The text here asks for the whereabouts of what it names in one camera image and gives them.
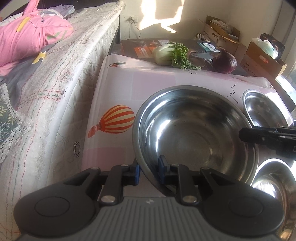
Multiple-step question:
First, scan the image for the white plastic bag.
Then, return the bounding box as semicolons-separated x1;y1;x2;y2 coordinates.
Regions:
252;38;278;59

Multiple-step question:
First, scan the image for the dark low side table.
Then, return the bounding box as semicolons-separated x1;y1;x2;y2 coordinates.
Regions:
108;38;262;76

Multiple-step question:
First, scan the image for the balloon patterned tablecloth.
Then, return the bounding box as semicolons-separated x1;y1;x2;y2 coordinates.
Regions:
80;54;296;200

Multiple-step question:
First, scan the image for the small steel bowl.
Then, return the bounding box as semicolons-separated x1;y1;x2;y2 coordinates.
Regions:
242;89;288;128

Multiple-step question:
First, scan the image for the pink clothing on bed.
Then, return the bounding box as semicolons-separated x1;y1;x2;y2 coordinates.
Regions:
1;1;73;76

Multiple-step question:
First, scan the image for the steel bowl lower right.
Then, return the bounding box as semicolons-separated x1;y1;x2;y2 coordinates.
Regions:
251;158;296;241

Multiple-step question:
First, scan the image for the white wall socket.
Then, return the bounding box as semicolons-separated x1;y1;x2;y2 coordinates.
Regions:
128;16;138;24

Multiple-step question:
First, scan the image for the open cardboard box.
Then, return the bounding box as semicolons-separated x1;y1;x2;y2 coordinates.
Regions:
198;16;247;59

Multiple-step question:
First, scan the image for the purple red cabbage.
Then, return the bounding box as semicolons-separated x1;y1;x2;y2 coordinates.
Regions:
212;48;237;74

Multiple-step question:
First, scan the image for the white quilted mattress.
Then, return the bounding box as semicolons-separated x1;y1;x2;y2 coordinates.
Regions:
1;1;125;240

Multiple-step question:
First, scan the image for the brown cardboard box with bags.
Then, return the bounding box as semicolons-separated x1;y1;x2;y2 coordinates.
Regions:
240;42;287;79

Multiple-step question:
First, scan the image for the black bag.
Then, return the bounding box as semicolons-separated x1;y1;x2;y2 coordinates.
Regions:
260;33;285;61

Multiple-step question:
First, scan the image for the large steel bowl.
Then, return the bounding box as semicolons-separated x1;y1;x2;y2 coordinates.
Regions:
132;85;258;189

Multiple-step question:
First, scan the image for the green leafy cabbage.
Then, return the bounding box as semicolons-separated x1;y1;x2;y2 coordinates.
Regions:
152;42;201;70

